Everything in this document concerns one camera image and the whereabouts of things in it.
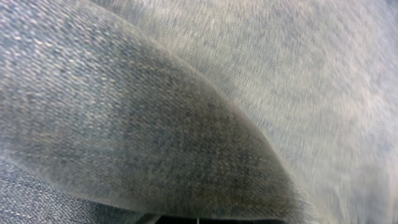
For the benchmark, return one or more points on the light blue denim jeans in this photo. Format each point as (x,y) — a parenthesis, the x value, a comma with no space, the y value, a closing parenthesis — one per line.
(198,111)

